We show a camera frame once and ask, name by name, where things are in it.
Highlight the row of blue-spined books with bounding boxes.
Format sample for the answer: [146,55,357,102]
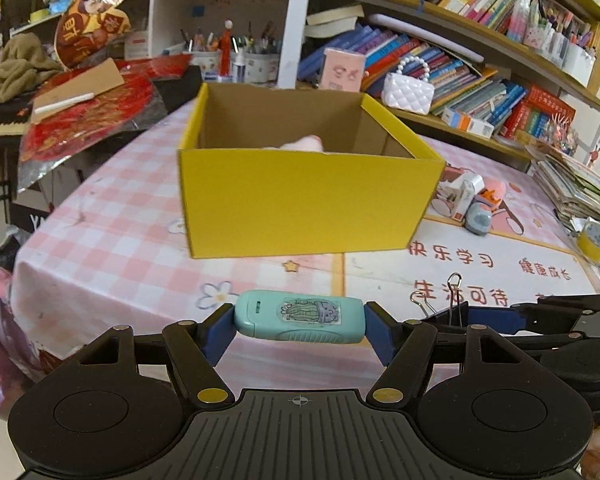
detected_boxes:
[297,25,528,126]

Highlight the colourful figurine ornament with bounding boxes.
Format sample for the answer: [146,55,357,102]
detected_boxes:
[545,112,581,153]

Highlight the stacked thick white books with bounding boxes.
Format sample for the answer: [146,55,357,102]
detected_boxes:
[305,5,365,38]

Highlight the large pink plush toy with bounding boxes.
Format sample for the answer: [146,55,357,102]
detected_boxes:
[279,135,326,153]

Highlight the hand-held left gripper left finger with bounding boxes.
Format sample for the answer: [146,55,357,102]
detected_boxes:
[72,303,237,409]

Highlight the red gold figure decoration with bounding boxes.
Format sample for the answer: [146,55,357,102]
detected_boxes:
[54,0,148,70]

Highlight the white light bar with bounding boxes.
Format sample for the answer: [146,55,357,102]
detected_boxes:
[367,12,483,63]

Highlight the white cubby shelf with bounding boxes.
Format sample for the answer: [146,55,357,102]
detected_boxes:
[149,0,292,83]

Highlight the white cups of brushes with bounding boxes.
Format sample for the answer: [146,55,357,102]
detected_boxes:
[180,20,283,83]

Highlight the white marker organiser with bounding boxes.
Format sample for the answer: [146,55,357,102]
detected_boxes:
[522,0,598,86]

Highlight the wooden bookshelf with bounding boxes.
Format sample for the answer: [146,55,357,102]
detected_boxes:
[277,0,600,171]

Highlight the printed pink tablecloth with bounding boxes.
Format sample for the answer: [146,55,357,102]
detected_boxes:
[10,97,600,396]

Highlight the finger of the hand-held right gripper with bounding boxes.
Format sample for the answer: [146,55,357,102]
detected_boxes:
[510,293,600,318]
[467,305,588,337]

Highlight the clear pastel bottle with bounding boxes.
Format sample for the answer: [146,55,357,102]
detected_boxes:
[507,0,531,43]

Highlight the white box red label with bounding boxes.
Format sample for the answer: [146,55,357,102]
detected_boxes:
[450,177,476,221]

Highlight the white stick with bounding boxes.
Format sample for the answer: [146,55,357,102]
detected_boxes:
[34,92,96,115]

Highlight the orange white medicine box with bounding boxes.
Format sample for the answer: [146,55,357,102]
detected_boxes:
[441,106,496,139]

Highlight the pink cartoon container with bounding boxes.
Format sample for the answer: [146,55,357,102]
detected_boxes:
[320,47,367,92]

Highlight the stack of picture books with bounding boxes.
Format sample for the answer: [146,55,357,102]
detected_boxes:
[530,150,600,221]

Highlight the teal handheld device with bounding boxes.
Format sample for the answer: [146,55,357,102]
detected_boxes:
[234,291,367,345]

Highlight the black digital piano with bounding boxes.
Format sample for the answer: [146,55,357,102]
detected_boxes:
[0,102,56,236]

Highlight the pile of red paper decorations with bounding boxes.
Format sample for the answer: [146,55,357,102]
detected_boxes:
[19,52,191,163]

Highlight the pink printed garment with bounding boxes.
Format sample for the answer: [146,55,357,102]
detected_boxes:
[0,265,36,418]

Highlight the white quilted handbag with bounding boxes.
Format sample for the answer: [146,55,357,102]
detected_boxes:
[381,55,436,113]

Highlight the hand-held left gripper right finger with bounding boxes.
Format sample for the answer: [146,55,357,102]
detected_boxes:
[363,301,533,407]

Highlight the red tassel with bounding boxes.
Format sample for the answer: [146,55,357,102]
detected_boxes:
[219,20,233,78]

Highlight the grey toy robot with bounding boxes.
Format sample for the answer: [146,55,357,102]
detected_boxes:
[464,203,493,236]

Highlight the yellow cardboard box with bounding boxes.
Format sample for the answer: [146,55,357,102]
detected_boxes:
[177,82,447,260]

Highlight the olive brown cloth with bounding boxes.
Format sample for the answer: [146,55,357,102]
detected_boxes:
[0,32,63,106]

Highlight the red dictionary set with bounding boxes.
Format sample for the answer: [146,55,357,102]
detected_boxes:
[500,85,577,143]

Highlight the brown cardboard piece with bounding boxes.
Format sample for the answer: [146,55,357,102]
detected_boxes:
[30,57,126,125]

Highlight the black binder clip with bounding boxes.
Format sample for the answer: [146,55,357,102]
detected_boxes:
[411,272,470,333]

